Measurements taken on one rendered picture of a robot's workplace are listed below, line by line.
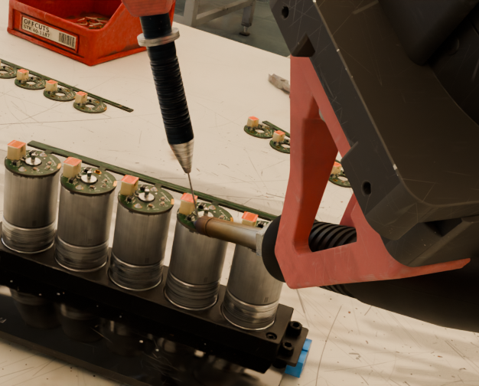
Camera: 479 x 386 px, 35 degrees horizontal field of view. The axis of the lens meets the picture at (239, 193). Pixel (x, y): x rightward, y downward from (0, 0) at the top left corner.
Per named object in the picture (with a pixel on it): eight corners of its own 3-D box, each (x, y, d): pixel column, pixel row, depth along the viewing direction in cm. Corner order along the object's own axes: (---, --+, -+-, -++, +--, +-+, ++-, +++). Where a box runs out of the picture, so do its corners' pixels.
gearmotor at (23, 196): (37, 274, 35) (43, 178, 33) (-10, 258, 36) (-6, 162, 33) (62, 250, 38) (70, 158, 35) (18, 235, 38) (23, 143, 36)
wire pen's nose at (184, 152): (177, 168, 32) (169, 135, 31) (202, 165, 31) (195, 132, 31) (173, 179, 31) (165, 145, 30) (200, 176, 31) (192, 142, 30)
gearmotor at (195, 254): (203, 332, 34) (223, 235, 32) (154, 314, 34) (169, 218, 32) (220, 302, 36) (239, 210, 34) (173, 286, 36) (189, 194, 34)
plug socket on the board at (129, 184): (135, 199, 33) (137, 186, 33) (117, 194, 33) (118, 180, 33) (142, 192, 34) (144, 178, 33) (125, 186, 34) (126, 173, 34)
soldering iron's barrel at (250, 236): (187, 245, 31) (272, 271, 26) (186, 207, 31) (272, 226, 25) (218, 241, 32) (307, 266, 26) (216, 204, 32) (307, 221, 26)
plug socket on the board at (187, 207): (194, 218, 33) (197, 204, 32) (176, 212, 33) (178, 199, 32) (200, 210, 33) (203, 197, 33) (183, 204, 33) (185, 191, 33)
